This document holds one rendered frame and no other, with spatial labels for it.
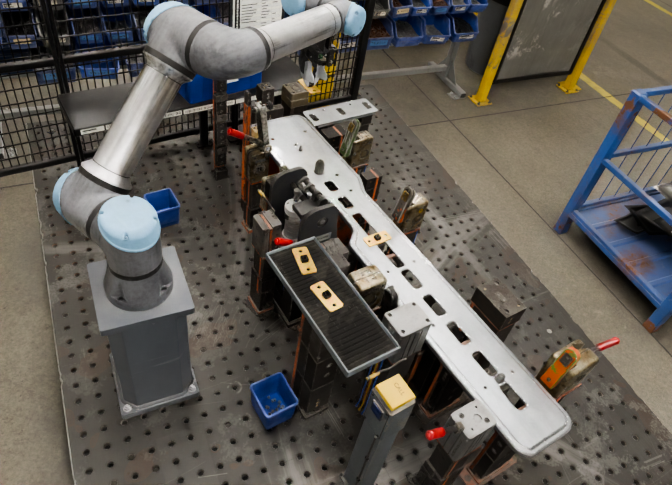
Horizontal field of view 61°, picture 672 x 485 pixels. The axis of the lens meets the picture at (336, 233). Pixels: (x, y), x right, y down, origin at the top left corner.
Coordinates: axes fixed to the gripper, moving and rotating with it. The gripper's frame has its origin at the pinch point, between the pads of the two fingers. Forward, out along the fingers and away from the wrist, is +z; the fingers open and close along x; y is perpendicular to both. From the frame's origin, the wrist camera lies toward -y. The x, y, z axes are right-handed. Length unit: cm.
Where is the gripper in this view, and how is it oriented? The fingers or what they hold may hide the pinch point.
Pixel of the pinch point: (309, 80)
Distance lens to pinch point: 181.4
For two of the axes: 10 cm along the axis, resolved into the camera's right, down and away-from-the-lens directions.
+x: 8.4, -2.9, 4.7
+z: -1.5, 6.9, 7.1
